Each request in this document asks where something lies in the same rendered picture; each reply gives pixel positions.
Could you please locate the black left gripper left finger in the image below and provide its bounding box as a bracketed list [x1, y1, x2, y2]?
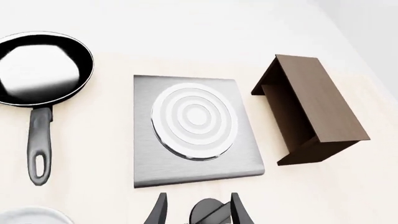
[143, 192, 169, 224]

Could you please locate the round black stove knob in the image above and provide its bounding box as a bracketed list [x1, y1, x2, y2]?
[189, 198, 234, 224]

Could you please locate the flat grey stove plate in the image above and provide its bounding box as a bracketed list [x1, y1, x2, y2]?
[133, 74, 266, 189]

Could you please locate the white plate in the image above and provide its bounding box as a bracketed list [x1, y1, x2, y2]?
[0, 205, 75, 224]

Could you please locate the black frying pan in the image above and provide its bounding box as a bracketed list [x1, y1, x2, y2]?
[0, 30, 95, 187]

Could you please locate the dark brown wooden shelf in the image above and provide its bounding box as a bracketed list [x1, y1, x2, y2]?
[250, 54, 371, 167]

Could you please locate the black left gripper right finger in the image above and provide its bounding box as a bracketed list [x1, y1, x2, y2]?
[230, 192, 255, 224]

